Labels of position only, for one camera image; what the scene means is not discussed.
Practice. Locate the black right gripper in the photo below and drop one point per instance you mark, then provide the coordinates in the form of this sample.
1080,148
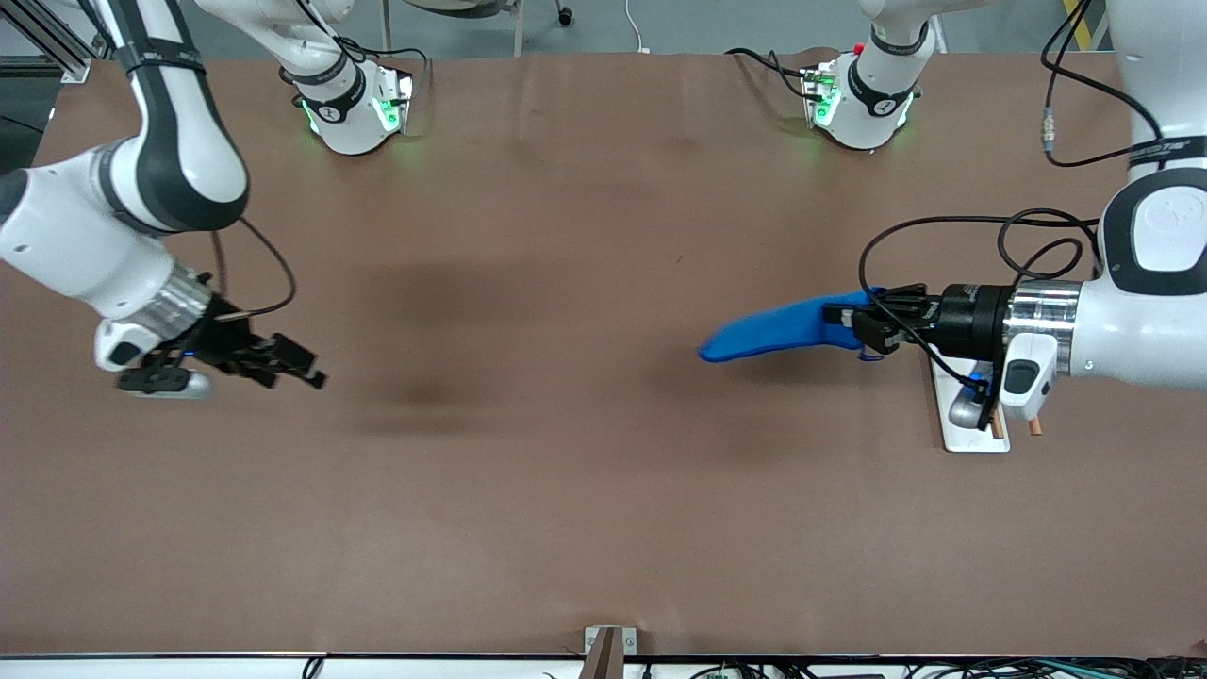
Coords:
228,338

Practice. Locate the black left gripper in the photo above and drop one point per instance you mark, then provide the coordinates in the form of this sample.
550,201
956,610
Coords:
971,320

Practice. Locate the blue microfibre towel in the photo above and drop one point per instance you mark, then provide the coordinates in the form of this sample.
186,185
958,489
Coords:
773,330

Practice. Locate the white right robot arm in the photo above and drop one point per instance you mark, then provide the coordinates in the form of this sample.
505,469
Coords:
179,160

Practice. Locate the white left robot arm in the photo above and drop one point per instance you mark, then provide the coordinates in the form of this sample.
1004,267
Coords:
1150,321

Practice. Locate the white towel rack base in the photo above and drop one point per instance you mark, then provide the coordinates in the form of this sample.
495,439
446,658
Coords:
976,441

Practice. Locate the grey metal mounting plate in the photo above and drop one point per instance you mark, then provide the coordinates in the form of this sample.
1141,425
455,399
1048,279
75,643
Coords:
629,641

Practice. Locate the aluminium frame profile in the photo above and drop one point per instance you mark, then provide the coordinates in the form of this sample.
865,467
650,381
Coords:
71,66

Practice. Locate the grey chair frame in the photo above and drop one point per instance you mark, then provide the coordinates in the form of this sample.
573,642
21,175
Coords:
453,8

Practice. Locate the brown camera post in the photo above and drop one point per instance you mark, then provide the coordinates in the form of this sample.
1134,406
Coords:
602,660

